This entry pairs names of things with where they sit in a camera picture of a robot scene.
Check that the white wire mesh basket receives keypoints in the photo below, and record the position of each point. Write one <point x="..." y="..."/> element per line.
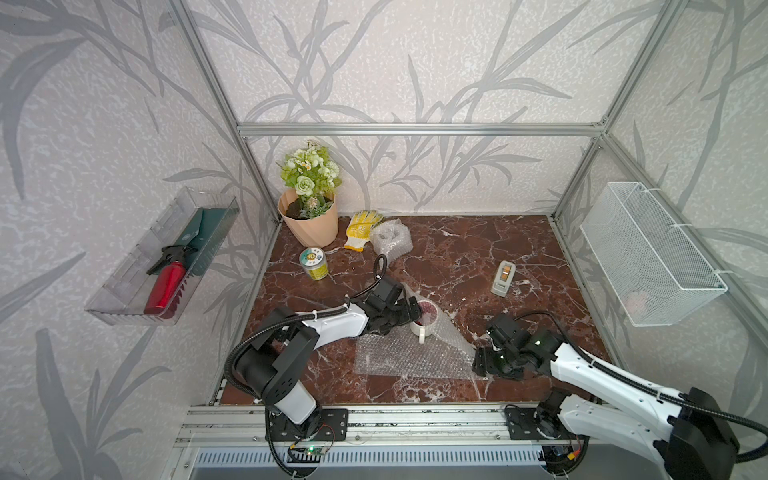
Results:
<point x="658" y="274"/>

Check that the clear bubble wrap sheet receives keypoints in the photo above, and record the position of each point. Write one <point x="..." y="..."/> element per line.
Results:
<point x="392" y="239"/>
<point x="437" y="351"/>

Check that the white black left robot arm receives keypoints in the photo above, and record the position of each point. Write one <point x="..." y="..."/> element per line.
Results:
<point x="269" y="364"/>

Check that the aluminium frame crossbar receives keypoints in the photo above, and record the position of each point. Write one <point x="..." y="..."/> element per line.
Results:
<point x="419" y="129"/>

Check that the white mug red inside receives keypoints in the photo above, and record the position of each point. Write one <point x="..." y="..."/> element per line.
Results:
<point x="425" y="325"/>

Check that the green white artificial flowers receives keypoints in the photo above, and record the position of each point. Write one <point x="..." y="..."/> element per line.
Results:
<point x="314" y="177"/>

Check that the aluminium mounting rail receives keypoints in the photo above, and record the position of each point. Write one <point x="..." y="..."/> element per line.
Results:
<point x="423" y="424"/>

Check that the clear plastic wall tray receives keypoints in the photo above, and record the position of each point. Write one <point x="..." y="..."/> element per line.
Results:
<point x="122" y="297"/>

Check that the red black spray bottle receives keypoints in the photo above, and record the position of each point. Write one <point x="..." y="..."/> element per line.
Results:
<point x="165" y="295"/>

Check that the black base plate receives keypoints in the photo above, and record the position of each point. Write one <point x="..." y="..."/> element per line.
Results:
<point x="524" y="423"/>
<point x="324" y="424"/>

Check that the yellow white work glove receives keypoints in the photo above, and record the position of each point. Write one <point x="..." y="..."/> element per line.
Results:
<point x="359" y="229"/>

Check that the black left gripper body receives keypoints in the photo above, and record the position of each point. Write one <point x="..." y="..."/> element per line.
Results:
<point x="398" y="316"/>

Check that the small green labelled tin can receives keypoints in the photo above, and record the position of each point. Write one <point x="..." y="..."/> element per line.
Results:
<point x="313" y="261"/>

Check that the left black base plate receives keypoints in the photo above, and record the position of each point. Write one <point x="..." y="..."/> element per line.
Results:
<point x="324" y="424"/>

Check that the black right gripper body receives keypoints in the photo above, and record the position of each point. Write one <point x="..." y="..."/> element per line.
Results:
<point x="496" y="363"/>

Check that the beige flower pot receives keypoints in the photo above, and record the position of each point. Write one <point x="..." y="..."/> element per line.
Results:
<point x="320" y="231"/>

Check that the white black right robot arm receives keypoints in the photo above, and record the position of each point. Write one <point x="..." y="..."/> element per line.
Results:
<point x="686" y="434"/>

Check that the grey tape dispenser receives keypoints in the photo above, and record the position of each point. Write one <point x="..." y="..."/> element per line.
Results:
<point x="503" y="278"/>

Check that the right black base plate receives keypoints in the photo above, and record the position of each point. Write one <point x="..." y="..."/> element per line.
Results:
<point x="524" y="423"/>

